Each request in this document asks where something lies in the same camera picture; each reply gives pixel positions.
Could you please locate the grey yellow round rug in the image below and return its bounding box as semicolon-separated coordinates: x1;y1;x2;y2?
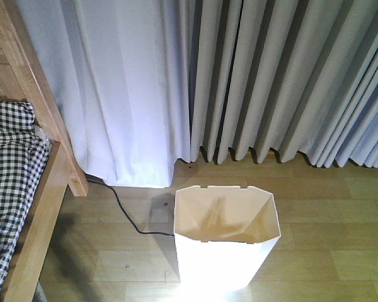
32;282;48;302

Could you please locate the white paper trash bin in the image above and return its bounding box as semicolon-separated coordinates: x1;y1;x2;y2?
173;186;281;291

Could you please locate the light grey curtain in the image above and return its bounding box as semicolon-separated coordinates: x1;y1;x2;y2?
17;1;378;187

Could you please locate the black outlet power cord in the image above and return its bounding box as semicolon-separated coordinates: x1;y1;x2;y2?
86;174;176;237

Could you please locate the black white checkered bedding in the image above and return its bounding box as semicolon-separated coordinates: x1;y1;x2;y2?
0;101;49;292

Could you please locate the wooden bed frame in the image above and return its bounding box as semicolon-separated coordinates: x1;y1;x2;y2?
0;1;88;301

